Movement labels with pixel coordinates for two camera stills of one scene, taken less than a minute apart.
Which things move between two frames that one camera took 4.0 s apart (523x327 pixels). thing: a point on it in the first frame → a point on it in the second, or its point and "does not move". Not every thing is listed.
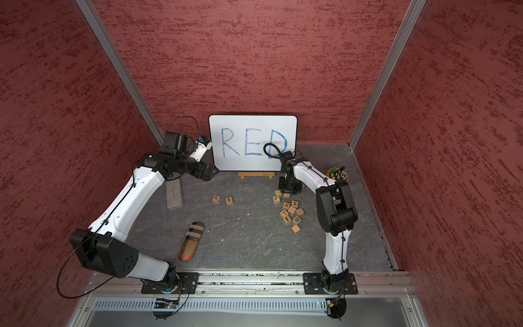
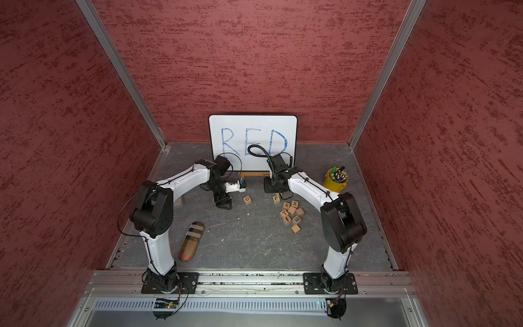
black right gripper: (284, 188) → (269, 189)
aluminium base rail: (128, 285) does not move
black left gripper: (207, 175) → (222, 200)
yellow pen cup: (337, 174) does not move
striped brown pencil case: (192, 238) does not move
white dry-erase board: (251, 142) does not move
